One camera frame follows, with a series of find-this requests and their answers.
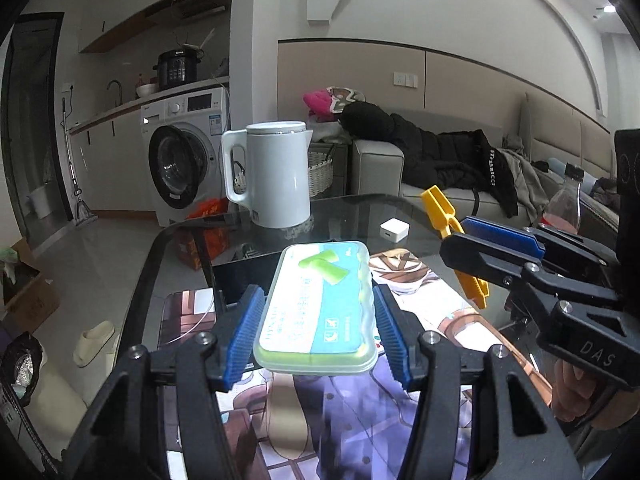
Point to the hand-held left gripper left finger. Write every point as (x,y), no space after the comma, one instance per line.
(245,335)

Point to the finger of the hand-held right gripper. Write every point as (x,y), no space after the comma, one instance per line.
(500,235)
(475,257)

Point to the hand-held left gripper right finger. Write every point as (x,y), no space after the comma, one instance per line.
(392,335)

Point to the yellow plastic tool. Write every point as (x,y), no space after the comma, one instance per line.
(440,215)

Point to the black cardboard box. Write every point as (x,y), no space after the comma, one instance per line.
(235,280)

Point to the green white plastic case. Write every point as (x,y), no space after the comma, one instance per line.
(310,320)

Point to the person's right hand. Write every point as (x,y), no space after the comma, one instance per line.
(575,395)

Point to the grey garment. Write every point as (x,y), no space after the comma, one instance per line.
(525,185)

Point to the plastic bottle red label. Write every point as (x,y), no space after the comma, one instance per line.
(562,205)

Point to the white charger cube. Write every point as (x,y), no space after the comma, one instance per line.
(394,230)

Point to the printed cartoon mat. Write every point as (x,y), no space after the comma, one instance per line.
(350,410)

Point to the red cardboard box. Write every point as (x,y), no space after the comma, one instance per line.
(192,250)

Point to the black puffer jacket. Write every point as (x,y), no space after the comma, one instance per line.
(425,155)

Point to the grey sofa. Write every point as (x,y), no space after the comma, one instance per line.
(375,170)

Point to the beige slipper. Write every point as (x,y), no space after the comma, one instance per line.
(92,345)

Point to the white electric kettle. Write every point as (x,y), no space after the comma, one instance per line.
(275,175)

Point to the wicker basket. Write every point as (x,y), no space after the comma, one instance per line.
(320,177)

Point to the white washing machine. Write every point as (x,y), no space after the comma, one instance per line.
(185,160)

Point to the patterned cushion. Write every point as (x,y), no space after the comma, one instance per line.
(345,97)

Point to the brown cardboard box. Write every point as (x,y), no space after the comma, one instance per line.
(30,300)

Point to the pink cloth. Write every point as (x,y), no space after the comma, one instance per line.
(317,105)

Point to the white kitchen counter cabinets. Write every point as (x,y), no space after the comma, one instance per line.
(110,160)

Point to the black trash bag bin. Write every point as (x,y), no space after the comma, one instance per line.
(22,365)

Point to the mop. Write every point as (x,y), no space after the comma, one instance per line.
(72,170)

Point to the white bucket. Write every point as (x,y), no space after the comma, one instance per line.
(40,202)

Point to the white bowl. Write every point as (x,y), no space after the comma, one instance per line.
(146,91)

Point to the black pressure cooker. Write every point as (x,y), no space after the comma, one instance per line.
(177,69)

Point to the kitchen faucet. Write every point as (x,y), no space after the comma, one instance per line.
(117,87)

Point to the range hood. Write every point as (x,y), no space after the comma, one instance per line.
(195,9)

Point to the white upper cabinets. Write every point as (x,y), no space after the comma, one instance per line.
(125,5)

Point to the white wall switch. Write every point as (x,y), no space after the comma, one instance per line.
(405,80)

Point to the dark door frame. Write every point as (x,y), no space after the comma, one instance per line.
(10,110)

